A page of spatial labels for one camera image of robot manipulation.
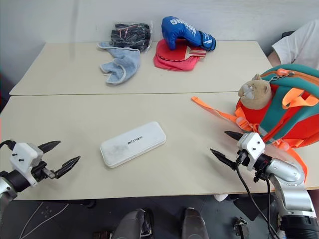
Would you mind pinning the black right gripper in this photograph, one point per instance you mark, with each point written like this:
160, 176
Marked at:
242, 157

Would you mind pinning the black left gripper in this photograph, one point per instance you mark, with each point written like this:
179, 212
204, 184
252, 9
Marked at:
40, 171

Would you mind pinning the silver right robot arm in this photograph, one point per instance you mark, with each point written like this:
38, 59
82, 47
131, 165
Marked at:
294, 194

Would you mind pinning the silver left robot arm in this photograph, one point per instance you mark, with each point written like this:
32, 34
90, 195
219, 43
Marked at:
10, 183

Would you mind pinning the orange and teal backpack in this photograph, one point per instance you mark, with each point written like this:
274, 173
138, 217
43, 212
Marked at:
286, 117

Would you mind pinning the white rectangular case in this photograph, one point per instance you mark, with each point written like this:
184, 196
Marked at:
133, 144

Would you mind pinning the white shoe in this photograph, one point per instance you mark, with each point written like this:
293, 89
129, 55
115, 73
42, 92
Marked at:
220, 197

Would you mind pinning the brown plush animal toy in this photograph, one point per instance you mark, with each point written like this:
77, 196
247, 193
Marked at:
254, 92

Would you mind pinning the black floor mat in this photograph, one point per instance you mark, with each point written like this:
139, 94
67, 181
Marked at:
251, 206

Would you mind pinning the dark grey rounded shape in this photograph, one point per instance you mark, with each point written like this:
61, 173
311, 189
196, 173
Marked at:
193, 224
129, 224

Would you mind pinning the pink fabric paddle cover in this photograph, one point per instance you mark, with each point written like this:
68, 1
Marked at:
174, 65

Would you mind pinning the light blue towel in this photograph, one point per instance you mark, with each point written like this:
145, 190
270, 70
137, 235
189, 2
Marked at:
124, 67

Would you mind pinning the red table tennis paddle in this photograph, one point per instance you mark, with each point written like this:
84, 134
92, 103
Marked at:
172, 52

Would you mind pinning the person in white shirt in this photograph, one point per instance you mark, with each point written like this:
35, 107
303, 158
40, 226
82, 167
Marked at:
299, 42

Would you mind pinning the black chair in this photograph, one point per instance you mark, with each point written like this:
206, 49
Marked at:
287, 34

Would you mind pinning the blue boxing glove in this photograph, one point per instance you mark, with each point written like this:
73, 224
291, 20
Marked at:
179, 30

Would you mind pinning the black gloves in plastic bag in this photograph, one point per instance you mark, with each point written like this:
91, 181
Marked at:
132, 35

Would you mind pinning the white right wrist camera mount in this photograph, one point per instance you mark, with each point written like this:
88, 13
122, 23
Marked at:
251, 147

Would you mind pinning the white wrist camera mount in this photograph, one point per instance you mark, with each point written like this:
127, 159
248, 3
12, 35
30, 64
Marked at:
251, 147
23, 155

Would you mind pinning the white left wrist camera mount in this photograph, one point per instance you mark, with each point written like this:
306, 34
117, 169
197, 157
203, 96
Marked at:
23, 155

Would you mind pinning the small black metal bracket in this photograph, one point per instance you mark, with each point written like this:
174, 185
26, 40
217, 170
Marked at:
241, 227

